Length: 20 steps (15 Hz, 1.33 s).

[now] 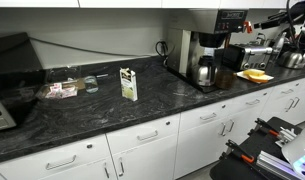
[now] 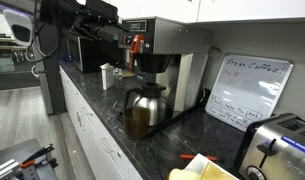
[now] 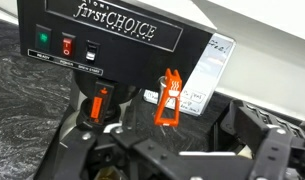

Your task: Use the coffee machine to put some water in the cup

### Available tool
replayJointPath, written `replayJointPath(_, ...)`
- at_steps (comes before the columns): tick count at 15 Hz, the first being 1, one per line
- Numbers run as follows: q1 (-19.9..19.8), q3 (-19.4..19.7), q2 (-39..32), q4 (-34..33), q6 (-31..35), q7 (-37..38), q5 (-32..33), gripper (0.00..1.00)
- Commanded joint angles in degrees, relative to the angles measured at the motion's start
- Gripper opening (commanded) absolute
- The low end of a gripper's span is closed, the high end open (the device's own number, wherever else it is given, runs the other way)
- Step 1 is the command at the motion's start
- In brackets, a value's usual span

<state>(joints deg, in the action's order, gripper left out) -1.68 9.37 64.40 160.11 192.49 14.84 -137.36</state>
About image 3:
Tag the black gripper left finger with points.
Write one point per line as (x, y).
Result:
(92, 143)

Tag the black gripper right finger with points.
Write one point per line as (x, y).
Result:
(278, 150)

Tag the orange hot water lever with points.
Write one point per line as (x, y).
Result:
(175, 83)

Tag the amber translucent plastic cup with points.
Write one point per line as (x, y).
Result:
(108, 174)

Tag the steel and black coffee machine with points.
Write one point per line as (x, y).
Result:
(132, 56)

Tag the black and chrome toaster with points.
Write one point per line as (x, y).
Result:
(227, 121)

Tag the black brew basket orange label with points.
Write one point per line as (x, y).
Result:
(82, 83)

